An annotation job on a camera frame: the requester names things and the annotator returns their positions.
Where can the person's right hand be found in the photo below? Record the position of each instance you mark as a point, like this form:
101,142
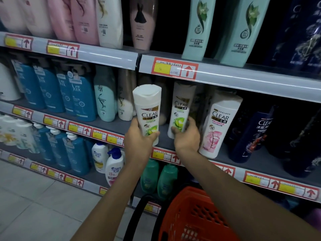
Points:
188,140

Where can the person's left hand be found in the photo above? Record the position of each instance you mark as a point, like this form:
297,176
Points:
138,148

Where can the grey store shelf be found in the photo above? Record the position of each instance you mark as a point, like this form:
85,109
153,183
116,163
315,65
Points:
165,141

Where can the white pink-label shampoo bottle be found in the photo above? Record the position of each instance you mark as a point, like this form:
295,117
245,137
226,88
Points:
218,122

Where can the orange shopping basket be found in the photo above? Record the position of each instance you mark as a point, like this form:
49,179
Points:
180,198

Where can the person's left forearm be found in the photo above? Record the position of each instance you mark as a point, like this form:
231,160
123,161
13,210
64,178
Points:
112,203

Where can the person's right forearm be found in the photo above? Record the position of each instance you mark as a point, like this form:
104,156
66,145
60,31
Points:
238,198

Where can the white pump bottle blue cap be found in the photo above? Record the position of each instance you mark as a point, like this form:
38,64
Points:
114,168
99,158

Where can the beige bottle brown base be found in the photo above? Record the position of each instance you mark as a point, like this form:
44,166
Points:
165,110

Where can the beige bottle white base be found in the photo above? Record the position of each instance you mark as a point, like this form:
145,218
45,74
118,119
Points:
125,107

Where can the teal curvy bottle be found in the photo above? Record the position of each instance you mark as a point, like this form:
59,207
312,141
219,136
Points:
105,97

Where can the grey metal store shelving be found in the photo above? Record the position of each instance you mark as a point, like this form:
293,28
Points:
173,68

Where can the white pump bottle yellow label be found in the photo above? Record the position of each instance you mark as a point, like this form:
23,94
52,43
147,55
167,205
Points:
7,130
26,138

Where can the pink bottle black dress print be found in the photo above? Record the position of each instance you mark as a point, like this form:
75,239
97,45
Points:
143,25

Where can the white tall bottle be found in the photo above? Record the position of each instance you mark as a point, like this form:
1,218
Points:
109,22

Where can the white round bottle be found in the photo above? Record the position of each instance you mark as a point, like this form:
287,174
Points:
8,85

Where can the row of large navy bottles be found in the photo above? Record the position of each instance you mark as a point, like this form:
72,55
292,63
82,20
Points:
296,35

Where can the pale pink tall bottle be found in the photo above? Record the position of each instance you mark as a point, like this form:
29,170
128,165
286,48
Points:
35,17
12,15

